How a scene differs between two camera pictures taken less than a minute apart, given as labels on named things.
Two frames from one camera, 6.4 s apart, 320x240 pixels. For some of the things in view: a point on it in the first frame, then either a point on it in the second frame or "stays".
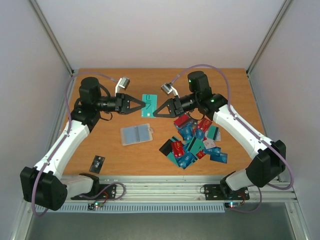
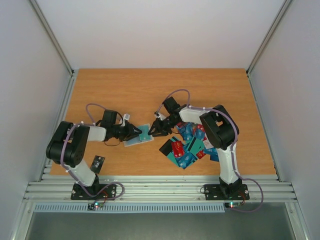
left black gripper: x=123 y=102 to x=129 y=132
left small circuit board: x=95 y=205 stays
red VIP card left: x=178 y=148 stays
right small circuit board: x=232 y=204 stays
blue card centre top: x=186 y=131 stays
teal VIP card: x=151 y=105 to x=144 y=136
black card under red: x=167 y=147 stays
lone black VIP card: x=97 y=164 stays
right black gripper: x=176 y=107 to x=160 y=125
